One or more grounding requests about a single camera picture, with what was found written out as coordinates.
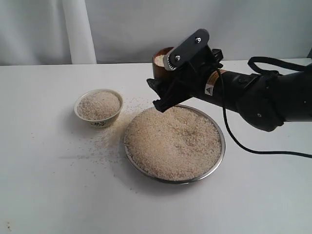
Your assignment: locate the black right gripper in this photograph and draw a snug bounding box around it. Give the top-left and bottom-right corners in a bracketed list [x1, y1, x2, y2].
[147, 46, 284, 132]

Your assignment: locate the brown wooden cup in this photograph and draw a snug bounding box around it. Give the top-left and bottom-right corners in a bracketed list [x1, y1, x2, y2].
[152, 47, 173, 80]

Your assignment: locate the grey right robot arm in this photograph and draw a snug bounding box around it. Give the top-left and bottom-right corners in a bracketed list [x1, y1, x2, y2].
[147, 47, 312, 132]

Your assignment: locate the steel basin of rice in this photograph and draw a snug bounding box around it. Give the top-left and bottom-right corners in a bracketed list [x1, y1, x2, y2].
[124, 105, 225, 184]

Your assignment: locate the small white ceramic bowl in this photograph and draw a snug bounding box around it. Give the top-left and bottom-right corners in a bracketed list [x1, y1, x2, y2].
[74, 89, 123, 128]

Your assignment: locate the spilled rice on table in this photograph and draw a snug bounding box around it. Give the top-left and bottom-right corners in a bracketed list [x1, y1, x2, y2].
[66, 98, 150, 168]

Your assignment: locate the white backdrop curtain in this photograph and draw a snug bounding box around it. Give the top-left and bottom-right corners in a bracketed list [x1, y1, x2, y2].
[0, 0, 312, 65]

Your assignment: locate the black camera cable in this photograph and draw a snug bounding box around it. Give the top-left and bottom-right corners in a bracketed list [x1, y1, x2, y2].
[214, 56, 312, 157]

